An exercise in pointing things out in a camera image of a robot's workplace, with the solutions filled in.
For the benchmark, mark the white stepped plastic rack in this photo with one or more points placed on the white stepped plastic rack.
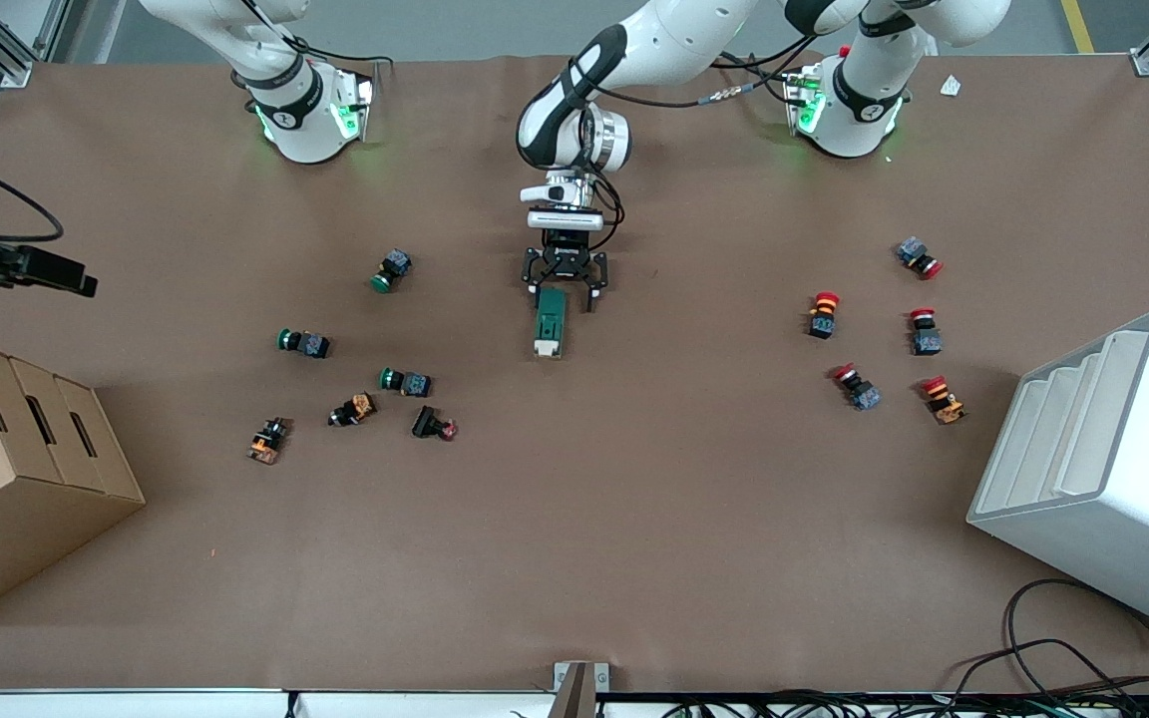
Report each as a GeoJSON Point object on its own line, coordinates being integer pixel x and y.
{"type": "Point", "coordinates": [1133, 499]}

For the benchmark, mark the black selector switch orange block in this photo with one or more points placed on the black selector switch orange block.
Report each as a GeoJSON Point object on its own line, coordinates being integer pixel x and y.
{"type": "Point", "coordinates": [355, 408]}
{"type": "Point", "coordinates": [267, 442]}

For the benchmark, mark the red emergency button orange block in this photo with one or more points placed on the red emergency button orange block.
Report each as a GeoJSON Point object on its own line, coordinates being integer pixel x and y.
{"type": "Point", "coordinates": [946, 404]}

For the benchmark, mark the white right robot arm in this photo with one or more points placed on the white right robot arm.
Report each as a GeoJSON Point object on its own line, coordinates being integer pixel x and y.
{"type": "Point", "coordinates": [300, 130]}

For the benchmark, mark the small white paper scrap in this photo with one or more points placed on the small white paper scrap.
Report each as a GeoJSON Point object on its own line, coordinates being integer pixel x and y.
{"type": "Point", "coordinates": [951, 86]}

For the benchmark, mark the red push button blue block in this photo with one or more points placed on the red push button blue block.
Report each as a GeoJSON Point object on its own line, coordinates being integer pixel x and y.
{"type": "Point", "coordinates": [864, 395]}
{"type": "Point", "coordinates": [926, 341]}
{"type": "Point", "coordinates": [914, 251]}

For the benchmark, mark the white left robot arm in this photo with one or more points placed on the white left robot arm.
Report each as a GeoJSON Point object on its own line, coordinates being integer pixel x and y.
{"type": "Point", "coordinates": [664, 40]}

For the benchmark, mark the black button dark red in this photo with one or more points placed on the black button dark red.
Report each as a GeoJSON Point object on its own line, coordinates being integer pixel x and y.
{"type": "Point", "coordinates": [425, 421]}

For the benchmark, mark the brown cardboard compartment box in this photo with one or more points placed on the brown cardboard compartment box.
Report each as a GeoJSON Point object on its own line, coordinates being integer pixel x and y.
{"type": "Point", "coordinates": [16, 499]}

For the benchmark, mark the green mushroom push button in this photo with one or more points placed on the green mushroom push button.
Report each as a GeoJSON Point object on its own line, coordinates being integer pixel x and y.
{"type": "Point", "coordinates": [311, 345]}
{"type": "Point", "coordinates": [395, 265]}
{"type": "Point", "coordinates": [415, 383]}

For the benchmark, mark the brown paper table cover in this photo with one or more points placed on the brown paper table cover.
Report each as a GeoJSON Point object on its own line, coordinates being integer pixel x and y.
{"type": "Point", "coordinates": [634, 519]}

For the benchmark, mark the white table edge strip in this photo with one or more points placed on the white table edge strip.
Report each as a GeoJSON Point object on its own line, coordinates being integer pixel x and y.
{"type": "Point", "coordinates": [136, 705]}

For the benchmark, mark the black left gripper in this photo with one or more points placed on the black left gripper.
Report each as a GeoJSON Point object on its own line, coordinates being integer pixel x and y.
{"type": "Point", "coordinates": [564, 248]}

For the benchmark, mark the grey metal table bracket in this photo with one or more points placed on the grey metal table bracket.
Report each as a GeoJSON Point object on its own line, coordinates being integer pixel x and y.
{"type": "Point", "coordinates": [574, 693]}

